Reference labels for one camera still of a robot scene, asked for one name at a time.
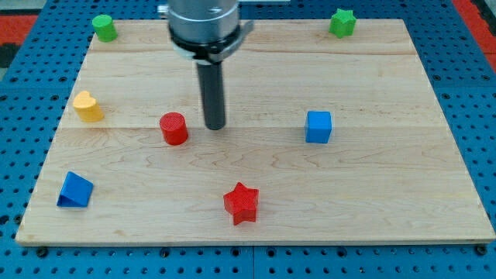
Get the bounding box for blue triangular prism block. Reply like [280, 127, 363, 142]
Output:
[57, 171, 94, 208]

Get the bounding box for red cylinder block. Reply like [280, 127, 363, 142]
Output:
[159, 112, 189, 146]

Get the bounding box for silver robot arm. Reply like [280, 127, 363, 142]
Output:
[167, 0, 254, 65]

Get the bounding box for red star block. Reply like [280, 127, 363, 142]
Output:
[223, 182, 259, 226]

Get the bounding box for yellow heart block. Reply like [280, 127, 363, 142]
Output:
[73, 91, 105, 122]

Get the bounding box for green cylinder block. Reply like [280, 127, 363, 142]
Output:
[91, 14, 118, 43]

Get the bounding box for wooden board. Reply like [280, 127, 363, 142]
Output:
[15, 19, 495, 246]

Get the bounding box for blue cube block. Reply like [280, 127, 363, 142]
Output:
[305, 111, 332, 144]

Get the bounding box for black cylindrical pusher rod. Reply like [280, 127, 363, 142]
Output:
[197, 63, 226, 130]

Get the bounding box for green star block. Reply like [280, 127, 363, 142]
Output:
[329, 9, 357, 38]

